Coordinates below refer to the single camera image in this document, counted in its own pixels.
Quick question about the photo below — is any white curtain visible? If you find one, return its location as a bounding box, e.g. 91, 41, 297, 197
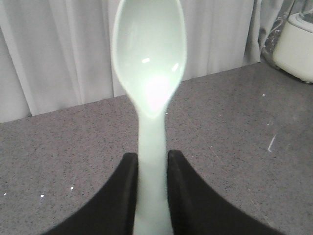
0, 0, 287, 122

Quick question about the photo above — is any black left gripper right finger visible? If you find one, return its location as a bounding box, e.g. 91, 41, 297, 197
167, 150, 280, 235

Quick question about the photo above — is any pale green plastic spoon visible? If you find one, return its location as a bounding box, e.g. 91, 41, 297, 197
112, 0, 186, 235

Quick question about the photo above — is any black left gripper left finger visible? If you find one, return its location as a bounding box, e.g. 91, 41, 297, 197
45, 153, 138, 235

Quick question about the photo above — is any white blender appliance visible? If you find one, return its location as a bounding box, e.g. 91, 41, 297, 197
273, 0, 313, 83

